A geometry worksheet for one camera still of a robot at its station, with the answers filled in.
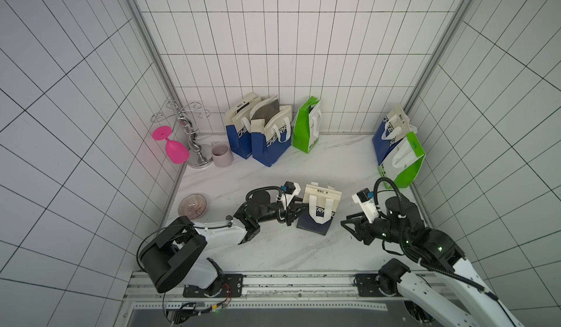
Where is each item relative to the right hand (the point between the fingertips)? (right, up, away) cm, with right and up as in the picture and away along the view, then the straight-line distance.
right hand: (342, 216), depth 69 cm
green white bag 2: (+28, +15, +16) cm, 36 cm away
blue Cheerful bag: (-24, +32, +22) cm, 46 cm away
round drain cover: (-58, -2, +21) cm, 61 cm away
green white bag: (-9, +33, +28) cm, 44 cm away
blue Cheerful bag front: (-39, +32, +26) cm, 56 cm away
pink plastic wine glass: (-64, +21, +21) cm, 71 cm away
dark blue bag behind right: (+32, +33, +28) cm, 54 cm away
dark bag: (-6, +4, 0) cm, 8 cm away
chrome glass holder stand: (-62, +19, +40) cm, 76 cm away
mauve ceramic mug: (-50, +20, +35) cm, 64 cm away
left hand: (-11, +1, +7) cm, 13 cm away
